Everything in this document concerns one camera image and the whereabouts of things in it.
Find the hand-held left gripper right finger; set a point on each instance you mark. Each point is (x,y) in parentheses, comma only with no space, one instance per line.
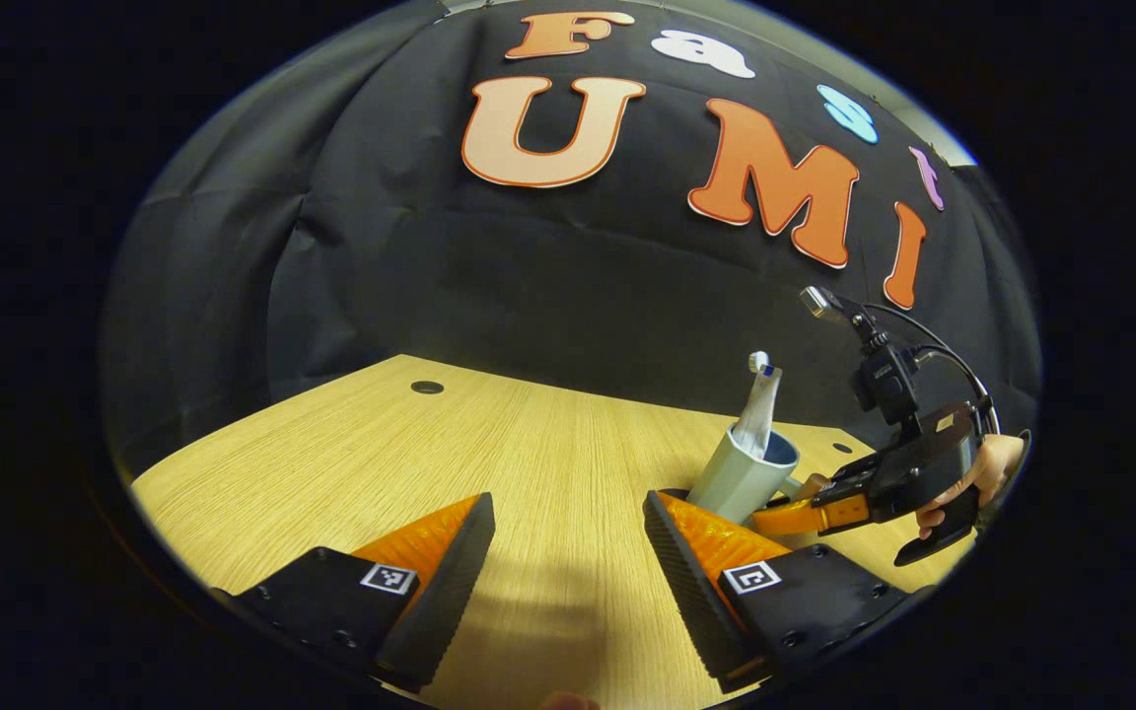
(681,572)

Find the wooden desktop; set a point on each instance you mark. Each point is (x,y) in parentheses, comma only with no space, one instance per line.
(548,444)

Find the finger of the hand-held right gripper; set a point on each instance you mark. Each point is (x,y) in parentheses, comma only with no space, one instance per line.
(805,516)

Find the black backdrop cloth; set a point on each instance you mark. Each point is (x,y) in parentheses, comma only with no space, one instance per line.
(529,286)

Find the white toothpaste tube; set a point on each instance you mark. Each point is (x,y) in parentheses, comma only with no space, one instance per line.
(755,424)

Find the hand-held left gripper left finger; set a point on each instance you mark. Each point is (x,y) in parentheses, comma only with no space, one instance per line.
(450,582)

